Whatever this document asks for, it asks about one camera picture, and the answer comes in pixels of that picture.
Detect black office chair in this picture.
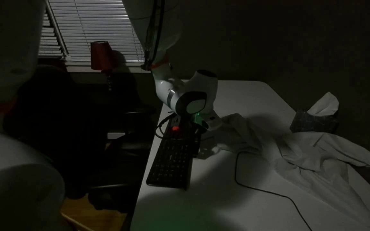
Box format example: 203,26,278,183
4,65,153,211

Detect black keyboard cable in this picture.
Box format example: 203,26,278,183
234,150,315,231

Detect white table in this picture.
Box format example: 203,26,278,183
130,80,370,231

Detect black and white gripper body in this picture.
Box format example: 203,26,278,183
168,69,219,128

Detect white window blinds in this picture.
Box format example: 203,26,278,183
39,0,144,66

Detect white crumpled shirt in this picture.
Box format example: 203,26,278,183
202,111,370,223

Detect red cup on sill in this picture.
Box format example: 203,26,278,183
90,41,114,70

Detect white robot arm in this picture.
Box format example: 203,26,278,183
0,0,70,231

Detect black computer keyboard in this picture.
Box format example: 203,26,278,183
147,115,201,189

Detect dark tissue box near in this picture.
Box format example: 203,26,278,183
291,92,341,132

